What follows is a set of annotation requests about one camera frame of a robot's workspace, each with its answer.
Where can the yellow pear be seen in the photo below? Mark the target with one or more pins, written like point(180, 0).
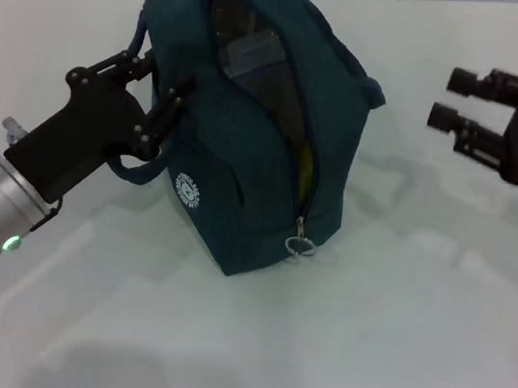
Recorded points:
point(305, 176)

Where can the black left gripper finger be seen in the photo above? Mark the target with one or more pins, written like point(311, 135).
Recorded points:
point(122, 65)
point(166, 109)

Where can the clear container with blue-rimmed lid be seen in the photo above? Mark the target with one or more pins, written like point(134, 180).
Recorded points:
point(253, 54)

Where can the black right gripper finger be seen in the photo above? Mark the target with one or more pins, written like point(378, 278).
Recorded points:
point(479, 139)
point(499, 87)

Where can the dark teal fabric lunch bag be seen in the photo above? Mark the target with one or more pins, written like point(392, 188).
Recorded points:
point(255, 154)

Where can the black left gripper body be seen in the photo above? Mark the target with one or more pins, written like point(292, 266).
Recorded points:
point(88, 129)

